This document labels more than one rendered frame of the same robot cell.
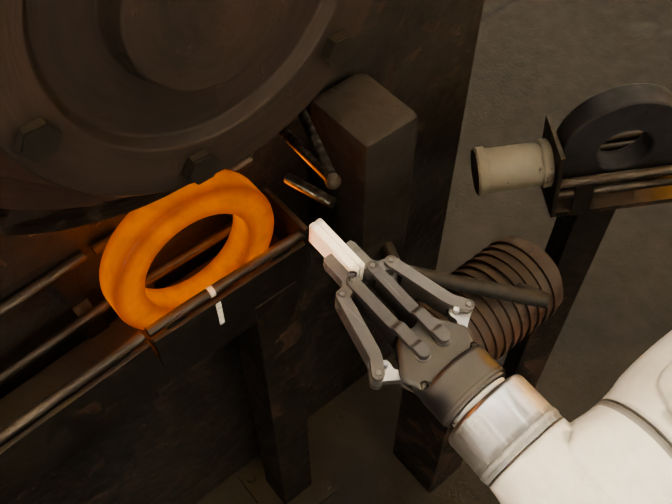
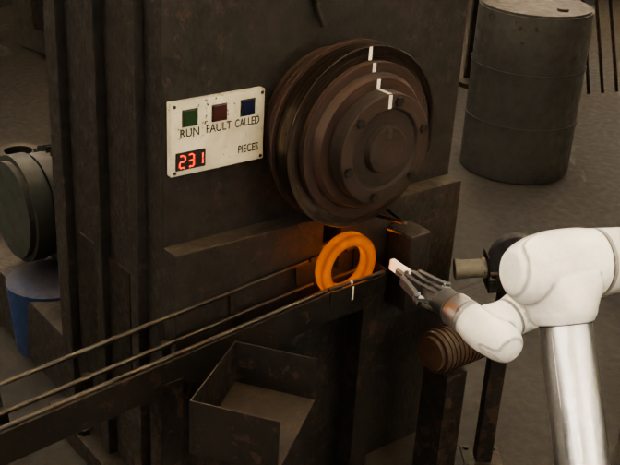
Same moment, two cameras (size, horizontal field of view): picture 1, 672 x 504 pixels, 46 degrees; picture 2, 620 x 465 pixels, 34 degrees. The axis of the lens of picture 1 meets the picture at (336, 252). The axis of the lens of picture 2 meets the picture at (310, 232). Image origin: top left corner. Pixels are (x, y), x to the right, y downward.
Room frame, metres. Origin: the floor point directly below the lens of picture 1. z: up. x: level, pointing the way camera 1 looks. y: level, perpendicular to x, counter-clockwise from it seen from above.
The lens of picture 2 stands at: (-1.95, 0.20, 1.98)
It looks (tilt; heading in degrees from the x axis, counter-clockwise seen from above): 25 degrees down; 1
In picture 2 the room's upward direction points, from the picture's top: 3 degrees clockwise
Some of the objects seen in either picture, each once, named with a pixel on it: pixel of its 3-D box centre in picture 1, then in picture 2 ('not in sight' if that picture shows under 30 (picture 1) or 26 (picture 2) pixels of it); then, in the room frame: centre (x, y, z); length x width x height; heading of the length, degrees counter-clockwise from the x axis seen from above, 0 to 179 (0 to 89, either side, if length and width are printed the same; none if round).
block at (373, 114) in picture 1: (359, 178); (405, 265); (0.62, -0.03, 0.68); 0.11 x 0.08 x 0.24; 40
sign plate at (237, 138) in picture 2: not in sight; (217, 131); (0.33, 0.48, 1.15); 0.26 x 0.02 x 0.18; 130
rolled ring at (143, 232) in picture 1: (190, 252); (345, 265); (0.46, 0.14, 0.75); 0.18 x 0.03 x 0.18; 129
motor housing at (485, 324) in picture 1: (460, 379); (450, 401); (0.57, -0.20, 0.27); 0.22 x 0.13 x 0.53; 130
